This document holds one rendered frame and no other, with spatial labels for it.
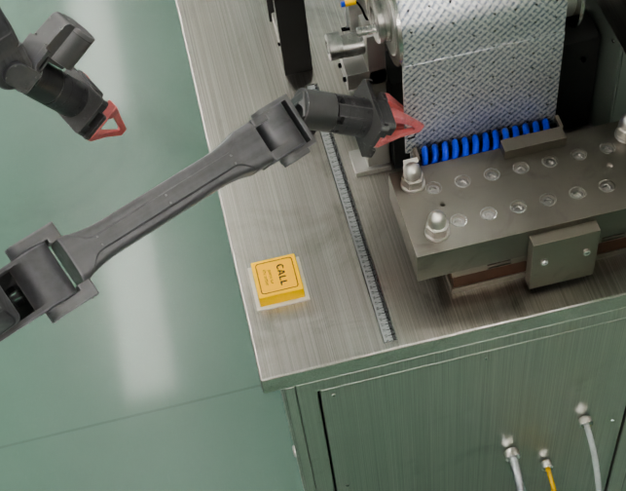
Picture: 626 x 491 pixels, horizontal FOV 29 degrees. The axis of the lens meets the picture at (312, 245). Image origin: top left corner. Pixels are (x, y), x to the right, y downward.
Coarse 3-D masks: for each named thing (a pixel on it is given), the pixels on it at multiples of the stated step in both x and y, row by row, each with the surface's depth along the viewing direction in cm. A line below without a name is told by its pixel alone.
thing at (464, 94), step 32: (416, 64) 166; (448, 64) 167; (480, 64) 169; (512, 64) 170; (544, 64) 172; (416, 96) 171; (448, 96) 173; (480, 96) 174; (512, 96) 176; (544, 96) 177; (448, 128) 178; (480, 128) 180
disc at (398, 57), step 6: (390, 0) 160; (396, 6) 159; (396, 12) 159; (396, 18) 159; (396, 24) 160; (396, 30) 161; (396, 36) 162; (402, 42) 161; (402, 48) 161; (390, 54) 170; (396, 54) 165; (402, 54) 162; (396, 60) 166; (402, 60) 164
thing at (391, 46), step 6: (570, 0) 164; (576, 0) 164; (390, 6) 160; (570, 6) 164; (390, 12) 161; (570, 12) 166; (390, 18) 162; (390, 42) 167; (396, 42) 163; (390, 48) 167; (396, 48) 164
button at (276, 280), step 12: (252, 264) 183; (264, 264) 183; (276, 264) 183; (288, 264) 183; (264, 276) 182; (276, 276) 181; (288, 276) 181; (300, 276) 181; (264, 288) 180; (276, 288) 180; (288, 288) 180; (300, 288) 180; (264, 300) 180; (276, 300) 181
